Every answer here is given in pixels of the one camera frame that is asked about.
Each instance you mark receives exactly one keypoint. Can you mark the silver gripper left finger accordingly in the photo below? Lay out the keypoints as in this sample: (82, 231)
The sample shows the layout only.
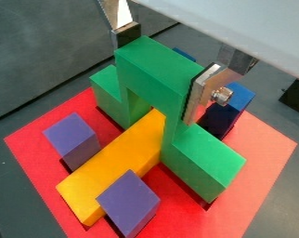
(124, 28)

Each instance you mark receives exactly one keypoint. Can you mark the green stepped bridge block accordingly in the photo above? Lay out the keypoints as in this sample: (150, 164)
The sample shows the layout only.
(149, 78)

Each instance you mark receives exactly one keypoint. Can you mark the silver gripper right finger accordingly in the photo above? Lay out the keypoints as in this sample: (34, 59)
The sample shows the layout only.
(208, 86)

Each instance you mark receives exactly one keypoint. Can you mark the yellow long block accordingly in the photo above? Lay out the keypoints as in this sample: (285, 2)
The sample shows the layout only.
(134, 150)

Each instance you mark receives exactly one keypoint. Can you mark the black angled bracket holder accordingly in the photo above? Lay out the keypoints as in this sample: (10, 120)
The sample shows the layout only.
(289, 97)

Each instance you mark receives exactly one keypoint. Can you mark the blue bridge block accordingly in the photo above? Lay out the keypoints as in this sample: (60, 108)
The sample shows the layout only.
(218, 118)

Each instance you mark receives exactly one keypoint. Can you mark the purple bridge block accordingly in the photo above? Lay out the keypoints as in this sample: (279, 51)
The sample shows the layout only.
(128, 201)

